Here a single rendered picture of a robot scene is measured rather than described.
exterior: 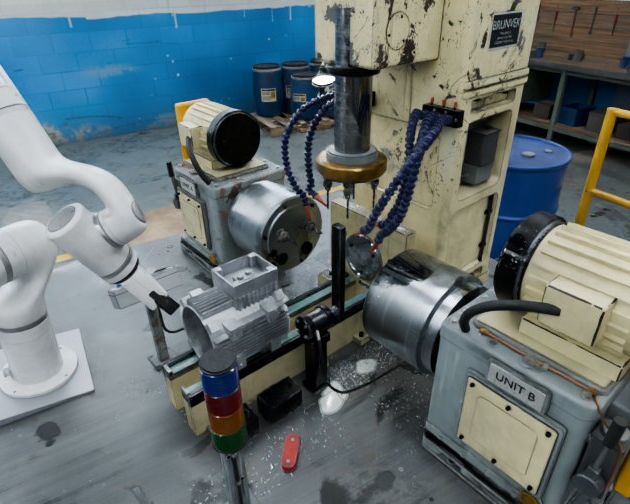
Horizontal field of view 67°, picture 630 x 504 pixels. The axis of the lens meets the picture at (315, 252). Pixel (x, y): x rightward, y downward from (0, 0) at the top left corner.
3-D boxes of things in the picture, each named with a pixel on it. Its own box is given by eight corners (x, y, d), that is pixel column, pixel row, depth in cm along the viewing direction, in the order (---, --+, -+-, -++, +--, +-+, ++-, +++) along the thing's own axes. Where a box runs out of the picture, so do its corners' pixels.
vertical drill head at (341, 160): (351, 190, 139) (355, 3, 114) (398, 209, 127) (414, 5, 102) (303, 207, 129) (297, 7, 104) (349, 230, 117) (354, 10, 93)
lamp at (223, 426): (233, 402, 86) (230, 384, 83) (251, 422, 82) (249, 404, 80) (203, 419, 82) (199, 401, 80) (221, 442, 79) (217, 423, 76)
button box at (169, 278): (175, 283, 132) (168, 265, 131) (184, 284, 126) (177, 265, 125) (113, 308, 122) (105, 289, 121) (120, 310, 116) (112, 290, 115)
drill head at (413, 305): (400, 299, 138) (407, 223, 126) (534, 378, 111) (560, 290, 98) (336, 337, 125) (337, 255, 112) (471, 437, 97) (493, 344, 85)
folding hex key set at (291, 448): (287, 438, 112) (287, 433, 111) (300, 439, 111) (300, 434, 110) (280, 471, 104) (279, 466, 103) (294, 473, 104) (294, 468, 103)
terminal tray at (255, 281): (255, 275, 122) (252, 251, 118) (279, 293, 115) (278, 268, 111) (213, 293, 115) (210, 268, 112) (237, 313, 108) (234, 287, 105)
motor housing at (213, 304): (251, 315, 132) (244, 256, 123) (293, 350, 120) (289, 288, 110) (185, 347, 121) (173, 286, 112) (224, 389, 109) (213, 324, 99)
